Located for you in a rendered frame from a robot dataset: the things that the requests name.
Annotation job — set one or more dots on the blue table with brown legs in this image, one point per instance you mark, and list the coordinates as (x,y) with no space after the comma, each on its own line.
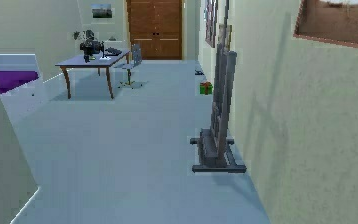
(87,62)

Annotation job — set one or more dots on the black keyboard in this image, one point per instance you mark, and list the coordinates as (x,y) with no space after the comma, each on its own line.
(113,51)

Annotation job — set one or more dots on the brown framed wall picture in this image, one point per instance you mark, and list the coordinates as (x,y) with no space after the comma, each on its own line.
(337,20)

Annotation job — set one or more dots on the small tan framed picture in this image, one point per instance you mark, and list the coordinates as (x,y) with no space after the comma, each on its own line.
(224,35)

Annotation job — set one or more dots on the grey office chair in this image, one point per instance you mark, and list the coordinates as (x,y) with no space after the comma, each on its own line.
(135,56)

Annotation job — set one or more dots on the brown wooden door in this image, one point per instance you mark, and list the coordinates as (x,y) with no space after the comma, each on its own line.
(155,28)

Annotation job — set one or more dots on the small dark floor object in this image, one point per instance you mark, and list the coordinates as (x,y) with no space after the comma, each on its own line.
(199,72)

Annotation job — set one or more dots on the grey easel stand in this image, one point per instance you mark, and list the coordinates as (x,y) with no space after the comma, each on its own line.
(220,110)

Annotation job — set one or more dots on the purple bed with white frame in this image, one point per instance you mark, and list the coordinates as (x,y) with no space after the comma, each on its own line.
(12,80)

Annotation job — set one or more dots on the black bust of face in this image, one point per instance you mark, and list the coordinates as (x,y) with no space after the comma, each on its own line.
(90,48)

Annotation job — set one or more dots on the dark house plant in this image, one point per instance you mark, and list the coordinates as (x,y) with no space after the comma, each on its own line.
(85,34)

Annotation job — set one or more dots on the green gift box red ribbon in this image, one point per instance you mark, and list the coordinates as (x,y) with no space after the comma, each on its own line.
(206,88)

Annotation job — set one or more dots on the dark red framed wall picture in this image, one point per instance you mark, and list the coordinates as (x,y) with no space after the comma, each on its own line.
(211,21)

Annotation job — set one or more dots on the landscape wall picture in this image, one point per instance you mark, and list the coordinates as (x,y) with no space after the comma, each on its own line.
(101,11)

